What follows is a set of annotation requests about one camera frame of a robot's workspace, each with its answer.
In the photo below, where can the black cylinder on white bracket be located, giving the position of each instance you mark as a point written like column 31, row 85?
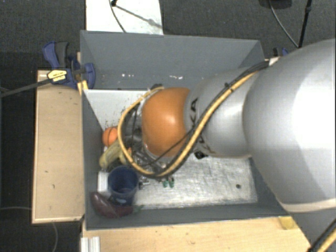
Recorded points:
column 200, row 155

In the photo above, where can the white plastic bottle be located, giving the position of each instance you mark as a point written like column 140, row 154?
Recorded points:
column 103, row 181

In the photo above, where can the yellow-green toy corn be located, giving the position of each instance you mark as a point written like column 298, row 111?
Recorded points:
column 111, row 155

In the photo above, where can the orange ball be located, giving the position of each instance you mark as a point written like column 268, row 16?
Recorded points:
column 109, row 136

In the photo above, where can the pale wood flat board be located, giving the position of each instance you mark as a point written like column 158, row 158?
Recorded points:
column 59, row 151

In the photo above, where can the dark blue cup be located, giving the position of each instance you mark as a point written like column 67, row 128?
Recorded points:
column 123, row 181

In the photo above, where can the dark purple toy eggplant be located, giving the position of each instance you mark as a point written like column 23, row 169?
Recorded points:
column 106, row 206

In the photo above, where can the grey metal bin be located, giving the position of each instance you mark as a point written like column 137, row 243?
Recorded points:
column 210, row 182

